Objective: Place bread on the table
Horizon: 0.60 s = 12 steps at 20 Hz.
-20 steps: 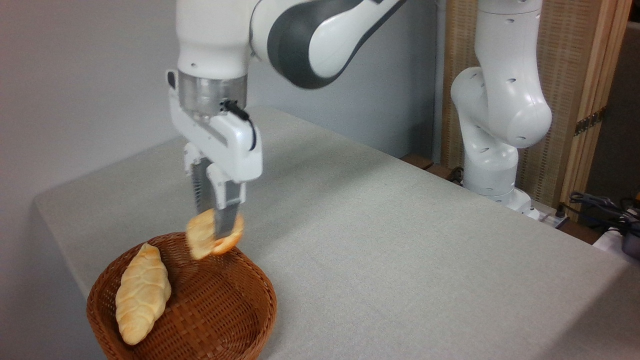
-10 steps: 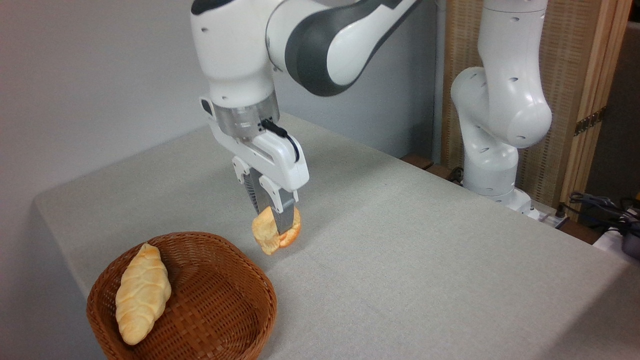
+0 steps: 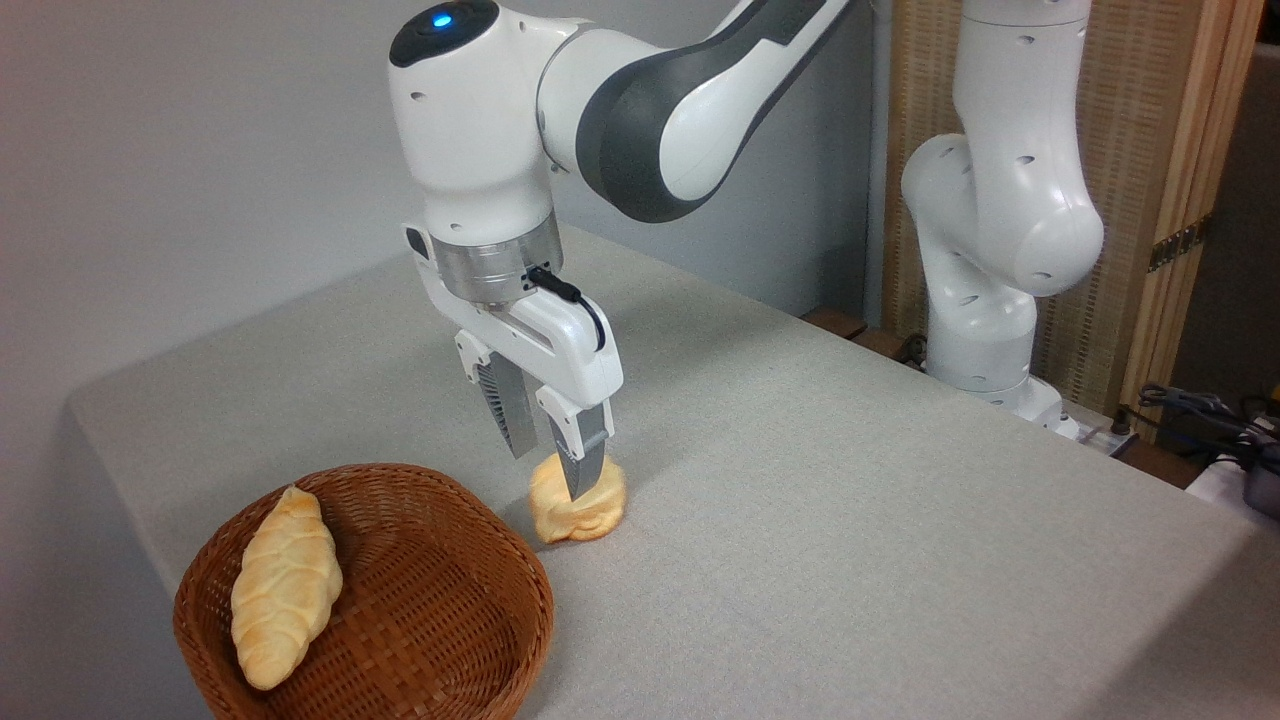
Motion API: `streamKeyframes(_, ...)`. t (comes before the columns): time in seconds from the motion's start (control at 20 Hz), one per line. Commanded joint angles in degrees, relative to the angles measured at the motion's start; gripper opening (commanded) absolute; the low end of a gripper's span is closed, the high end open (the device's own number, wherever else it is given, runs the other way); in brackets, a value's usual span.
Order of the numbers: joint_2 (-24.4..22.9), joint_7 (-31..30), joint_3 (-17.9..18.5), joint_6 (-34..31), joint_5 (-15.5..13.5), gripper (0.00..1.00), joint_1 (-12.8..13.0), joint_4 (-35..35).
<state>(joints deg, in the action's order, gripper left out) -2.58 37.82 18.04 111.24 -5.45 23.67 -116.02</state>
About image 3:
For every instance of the grey tablecloth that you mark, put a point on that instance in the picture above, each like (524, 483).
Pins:
(850, 540)

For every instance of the white power strip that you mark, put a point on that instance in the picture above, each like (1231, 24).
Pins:
(1100, 438)

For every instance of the wooden folding screen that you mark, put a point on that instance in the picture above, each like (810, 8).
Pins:
(1130, 100)

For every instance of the brown woven wicker basket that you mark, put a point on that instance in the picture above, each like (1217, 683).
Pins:
(440, 640)

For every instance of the long golden bread loaf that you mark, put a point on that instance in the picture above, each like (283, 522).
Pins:
(285, 590)

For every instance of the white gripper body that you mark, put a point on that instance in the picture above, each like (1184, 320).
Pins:
(560, 350)

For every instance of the white box with dark item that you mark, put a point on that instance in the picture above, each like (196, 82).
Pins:
(1225, 485)

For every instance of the round golden bread bun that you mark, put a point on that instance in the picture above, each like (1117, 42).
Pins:
(592, 517)

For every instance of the metal screen hinge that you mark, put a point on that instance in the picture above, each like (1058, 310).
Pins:
(1180, 243)

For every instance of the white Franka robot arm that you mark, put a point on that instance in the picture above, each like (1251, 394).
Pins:
(480, 130)

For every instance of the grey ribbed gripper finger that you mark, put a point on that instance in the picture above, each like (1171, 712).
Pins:
(512, 410)
(582, 450)

